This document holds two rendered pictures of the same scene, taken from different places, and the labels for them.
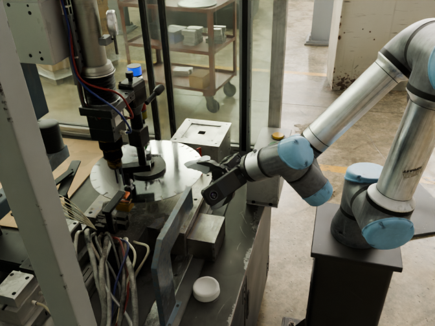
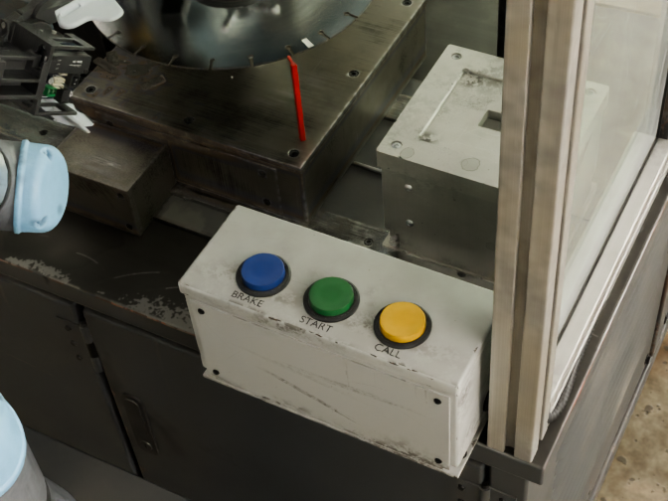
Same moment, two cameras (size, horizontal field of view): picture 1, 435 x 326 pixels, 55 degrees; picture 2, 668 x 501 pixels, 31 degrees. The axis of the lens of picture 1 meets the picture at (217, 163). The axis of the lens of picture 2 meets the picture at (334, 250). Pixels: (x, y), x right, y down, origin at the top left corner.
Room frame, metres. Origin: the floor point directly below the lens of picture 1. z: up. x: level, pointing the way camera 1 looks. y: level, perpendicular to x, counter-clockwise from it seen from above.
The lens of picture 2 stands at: (1.40, -0.85, 1.72)
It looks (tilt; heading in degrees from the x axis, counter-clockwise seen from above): 48 degrees down; 105
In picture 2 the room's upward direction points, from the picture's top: 6 degrees counter-clockwise
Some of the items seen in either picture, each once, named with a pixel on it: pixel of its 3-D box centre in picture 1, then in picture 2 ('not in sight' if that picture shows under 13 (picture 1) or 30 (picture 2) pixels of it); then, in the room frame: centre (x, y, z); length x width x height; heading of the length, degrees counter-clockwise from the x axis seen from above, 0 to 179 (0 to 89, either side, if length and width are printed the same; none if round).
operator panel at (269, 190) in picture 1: (269, 164); (344, 339); (1.22, -0.18, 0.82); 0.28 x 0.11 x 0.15; 163
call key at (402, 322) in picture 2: (278, 136); (403, 325); (1.28, -0.22, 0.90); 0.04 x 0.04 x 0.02
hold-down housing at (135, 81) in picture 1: (134, 110); not in sight; (0.95, 0.20, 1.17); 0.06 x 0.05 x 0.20; 154
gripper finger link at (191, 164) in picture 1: (201, 162); (101, 7); (0.95, 0.04, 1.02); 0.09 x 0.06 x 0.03; 57
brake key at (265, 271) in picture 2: not in sight; (263, 275); (1.15, -0.18, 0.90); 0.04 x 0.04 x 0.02
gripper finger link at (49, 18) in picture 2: (211, 168); (51, 18); (0.90, 0.02, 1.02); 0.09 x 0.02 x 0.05; 57
